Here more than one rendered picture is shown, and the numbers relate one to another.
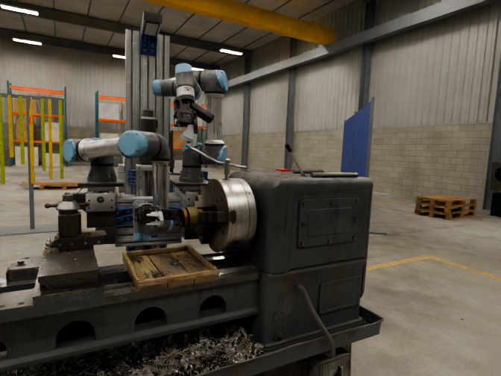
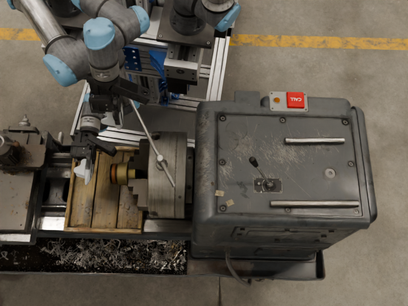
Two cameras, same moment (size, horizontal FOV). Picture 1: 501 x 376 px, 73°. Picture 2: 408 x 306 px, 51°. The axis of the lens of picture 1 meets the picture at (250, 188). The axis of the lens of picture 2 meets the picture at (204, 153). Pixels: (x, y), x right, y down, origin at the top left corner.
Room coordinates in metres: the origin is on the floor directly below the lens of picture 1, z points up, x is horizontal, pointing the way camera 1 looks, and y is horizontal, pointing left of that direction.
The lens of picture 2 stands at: (1.03, -0.22, 2.58)
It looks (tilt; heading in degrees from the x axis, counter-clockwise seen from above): 68 degrees down; 24
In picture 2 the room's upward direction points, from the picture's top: 6 degrees clockwise
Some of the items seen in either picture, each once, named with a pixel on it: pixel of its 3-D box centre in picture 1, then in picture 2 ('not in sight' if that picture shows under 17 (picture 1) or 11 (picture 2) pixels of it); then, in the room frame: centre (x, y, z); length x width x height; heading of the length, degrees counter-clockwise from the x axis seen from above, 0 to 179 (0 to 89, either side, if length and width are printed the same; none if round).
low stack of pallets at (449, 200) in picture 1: (445, 206); not in sight; (8.05, -4.73, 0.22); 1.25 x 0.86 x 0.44; 122
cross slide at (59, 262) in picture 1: (68, 259); (13, 176); (1.17, 0.64, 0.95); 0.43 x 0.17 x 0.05; 29
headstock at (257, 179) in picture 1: (296, 213); (273, 174); (1.65, -0.23, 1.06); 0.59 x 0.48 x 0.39; 119
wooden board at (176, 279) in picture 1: (168, 265); (107, 188); (1.32, 0.32, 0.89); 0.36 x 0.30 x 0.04; 29
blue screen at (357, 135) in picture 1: (351, 163); not in sight; (7.84, -2.33, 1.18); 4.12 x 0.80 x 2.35; 171
